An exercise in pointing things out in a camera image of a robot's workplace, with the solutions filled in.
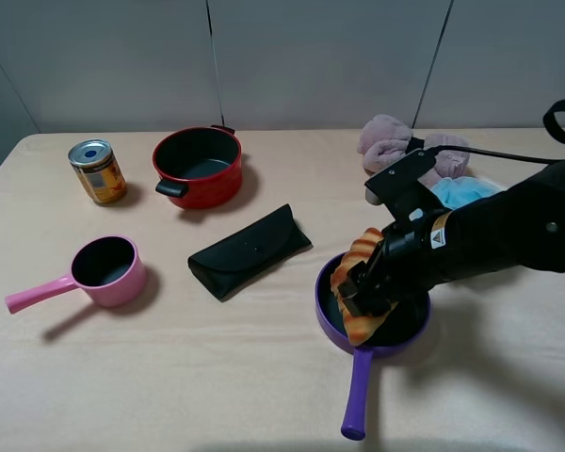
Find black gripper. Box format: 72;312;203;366
337;148;448;322

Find toy croissant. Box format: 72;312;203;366
330;228;397;347

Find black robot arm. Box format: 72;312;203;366
338;147;565;316

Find purple frying pan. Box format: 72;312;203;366
315;254;431;441

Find blue mesh bath sponge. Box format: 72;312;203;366
430;176;501;210

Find black glasses case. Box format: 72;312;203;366
187;204;312;300

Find pink saucepan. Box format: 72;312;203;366
5;235;147;314

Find yellow tin can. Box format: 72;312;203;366
68;138;127;205

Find red pot black handles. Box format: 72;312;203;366
153;125;243;210

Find black cable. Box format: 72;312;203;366
423;97;565;166

